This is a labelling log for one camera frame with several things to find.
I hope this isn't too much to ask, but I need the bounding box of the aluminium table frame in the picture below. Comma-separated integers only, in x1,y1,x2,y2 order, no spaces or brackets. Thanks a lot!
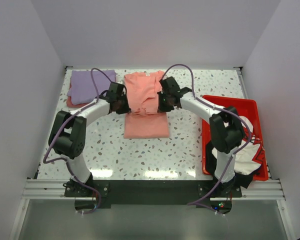
21,64,285,215

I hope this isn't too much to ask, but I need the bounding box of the folded purple t shirt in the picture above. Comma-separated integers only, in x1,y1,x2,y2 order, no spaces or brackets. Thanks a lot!
66,70,110,108

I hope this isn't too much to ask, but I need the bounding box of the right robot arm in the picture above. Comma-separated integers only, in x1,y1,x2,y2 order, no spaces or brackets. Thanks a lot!
157,77,245,197

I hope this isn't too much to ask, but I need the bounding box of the white t shirt red print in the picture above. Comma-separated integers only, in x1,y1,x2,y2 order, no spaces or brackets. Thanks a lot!
211,116,263,183

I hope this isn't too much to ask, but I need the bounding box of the folded dark pink t shirt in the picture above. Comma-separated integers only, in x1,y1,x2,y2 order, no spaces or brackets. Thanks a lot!
66,84,92,108

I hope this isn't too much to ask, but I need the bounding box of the salmon pink t shirt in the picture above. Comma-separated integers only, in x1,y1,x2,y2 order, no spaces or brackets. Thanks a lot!
123,70,170,139

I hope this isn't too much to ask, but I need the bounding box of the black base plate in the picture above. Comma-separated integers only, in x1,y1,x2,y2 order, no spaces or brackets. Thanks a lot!
63,179,242,210

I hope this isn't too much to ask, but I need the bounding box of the red plastic bin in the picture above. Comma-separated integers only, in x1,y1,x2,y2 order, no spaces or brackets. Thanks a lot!
203,95,269,181

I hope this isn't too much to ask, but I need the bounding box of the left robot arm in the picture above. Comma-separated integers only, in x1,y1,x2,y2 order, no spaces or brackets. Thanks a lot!
43,82,131,196

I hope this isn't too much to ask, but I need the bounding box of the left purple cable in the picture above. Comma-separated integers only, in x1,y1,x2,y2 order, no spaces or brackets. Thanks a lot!
42,67,117,186

